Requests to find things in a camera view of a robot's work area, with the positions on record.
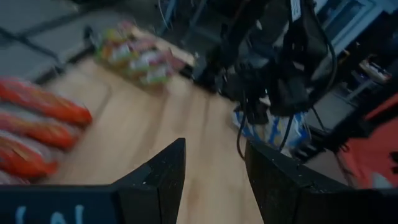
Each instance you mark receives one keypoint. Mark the black table clamp bracket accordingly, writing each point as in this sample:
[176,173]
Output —
[311,146]

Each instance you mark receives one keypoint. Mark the white window frame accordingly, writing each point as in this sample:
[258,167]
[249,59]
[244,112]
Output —
[348,25]

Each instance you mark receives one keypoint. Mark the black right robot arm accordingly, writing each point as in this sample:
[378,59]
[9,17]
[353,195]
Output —
[248,40]

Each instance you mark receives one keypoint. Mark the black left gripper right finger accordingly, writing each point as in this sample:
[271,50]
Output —
[295,196]

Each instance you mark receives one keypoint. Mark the white background shelf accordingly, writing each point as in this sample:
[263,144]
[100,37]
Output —
[374,70]

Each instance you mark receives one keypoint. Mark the blue and yellow snack packets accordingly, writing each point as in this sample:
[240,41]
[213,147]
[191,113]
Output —
[273,133]

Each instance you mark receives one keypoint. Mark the blue Maruchan noodle packet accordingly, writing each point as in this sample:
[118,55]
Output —
[273,130]
[300,130]

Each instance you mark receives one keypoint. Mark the orange red cloth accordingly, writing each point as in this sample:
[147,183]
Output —
[370,149]

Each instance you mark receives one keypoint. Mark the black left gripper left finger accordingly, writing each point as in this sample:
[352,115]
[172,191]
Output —
[149,193]

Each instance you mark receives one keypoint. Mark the clear plastic bin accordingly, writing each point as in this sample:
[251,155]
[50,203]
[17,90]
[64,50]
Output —
[99,102]

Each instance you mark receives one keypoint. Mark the pile of red-green packets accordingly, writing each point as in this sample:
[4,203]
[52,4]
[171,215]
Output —
[140,59]

